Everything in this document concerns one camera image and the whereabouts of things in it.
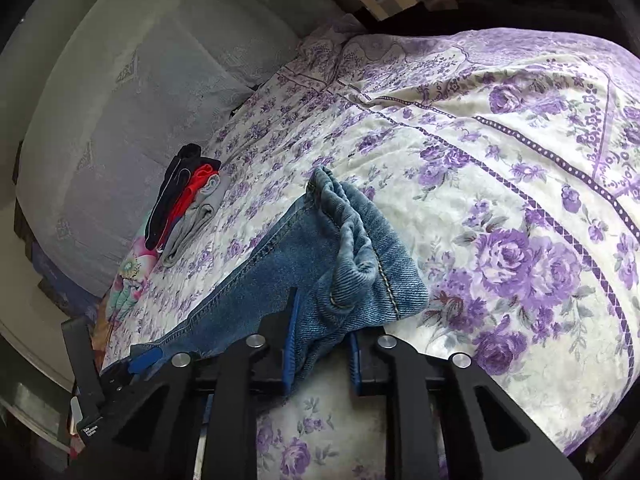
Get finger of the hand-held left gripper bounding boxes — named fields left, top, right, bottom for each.
left=61, top=317, right=108, bottom=408
left=102, top=345, right=166, bottom=386

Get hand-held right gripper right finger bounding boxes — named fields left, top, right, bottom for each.
left=347, top=332, right=583, bottom=480

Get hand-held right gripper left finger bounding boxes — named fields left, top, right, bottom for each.
left=75, top=287, right=303, bottom=480

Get blue denim pants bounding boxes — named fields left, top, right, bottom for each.
left=102, top=165, right=431, bottom=396

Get folded grey pants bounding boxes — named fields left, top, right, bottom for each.
left=161, top=172, right=233, bottom=268

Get folded dark navy pants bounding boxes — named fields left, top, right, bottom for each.
left=145, top=143, right=203, bottom=248

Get blue patterned cloth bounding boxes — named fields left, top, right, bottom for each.
left=30, top=245, right=101, bottom=316

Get folded teal pink floral quilt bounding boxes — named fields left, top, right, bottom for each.
left=102, top=210, right=166, bottom=321

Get folded red garment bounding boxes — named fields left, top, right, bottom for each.
left=160, top=157, right=222, bottom=241

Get purple floral bedspread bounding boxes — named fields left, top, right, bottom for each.
left=97, top=27, right=640, bottom=480

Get purple floral pillow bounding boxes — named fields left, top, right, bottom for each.
left=295, top=15, right=466, bottom=106

